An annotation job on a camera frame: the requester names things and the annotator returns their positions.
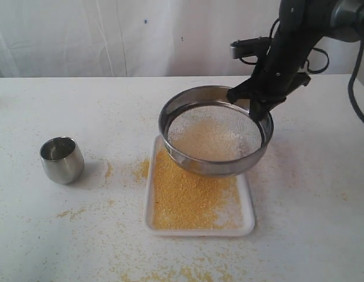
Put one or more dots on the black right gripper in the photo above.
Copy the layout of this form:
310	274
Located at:
272	77

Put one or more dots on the round stainless steel sieve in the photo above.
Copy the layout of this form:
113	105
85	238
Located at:
210	103

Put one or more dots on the stainless steel cup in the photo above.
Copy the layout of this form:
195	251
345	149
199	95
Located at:
62	160

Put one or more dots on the yellow white grain pile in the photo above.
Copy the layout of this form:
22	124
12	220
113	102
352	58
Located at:
206	140

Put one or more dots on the white plastic tray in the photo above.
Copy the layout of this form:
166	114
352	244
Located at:
179	203

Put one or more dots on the white backdrop curtain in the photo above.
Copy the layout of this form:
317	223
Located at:
128	38

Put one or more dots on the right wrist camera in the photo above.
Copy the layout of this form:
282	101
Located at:
250	47

